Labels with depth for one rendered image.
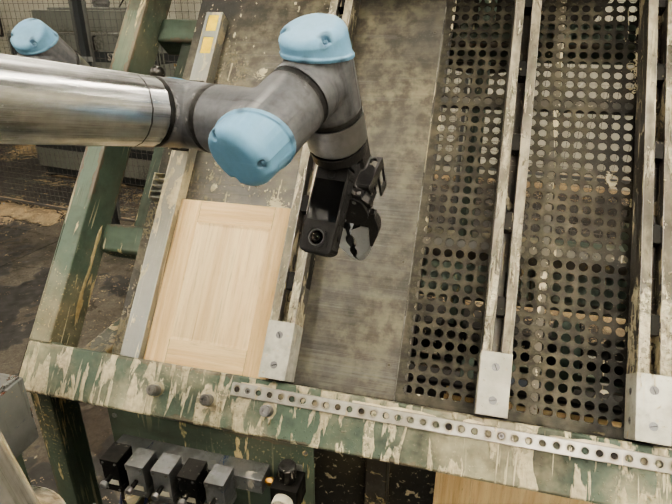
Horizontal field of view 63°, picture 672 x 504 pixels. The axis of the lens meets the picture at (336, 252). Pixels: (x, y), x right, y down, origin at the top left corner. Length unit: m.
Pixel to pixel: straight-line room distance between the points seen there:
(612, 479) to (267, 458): 0.69
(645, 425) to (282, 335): 0.72
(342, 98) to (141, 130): 0.21
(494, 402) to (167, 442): 0.74
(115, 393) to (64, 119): 0.94
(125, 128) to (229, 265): 0.81
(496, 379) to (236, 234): 0.69
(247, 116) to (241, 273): 0.83
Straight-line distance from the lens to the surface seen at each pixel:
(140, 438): 1.42
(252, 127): 0.53
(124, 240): 1.57
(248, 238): 1.35
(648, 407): 1.21
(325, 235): 0.67
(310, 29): 0.61
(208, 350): 1.33
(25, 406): 1.42
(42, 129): 0.54
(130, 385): 1.38
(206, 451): 1.35
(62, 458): 1.69
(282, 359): 1.21
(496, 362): 1.16
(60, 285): 1.53
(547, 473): 1.19
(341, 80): 0.60
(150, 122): 0.59
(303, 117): 0.56
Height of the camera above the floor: 1.65
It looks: 24 degrees down
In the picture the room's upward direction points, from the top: straight up
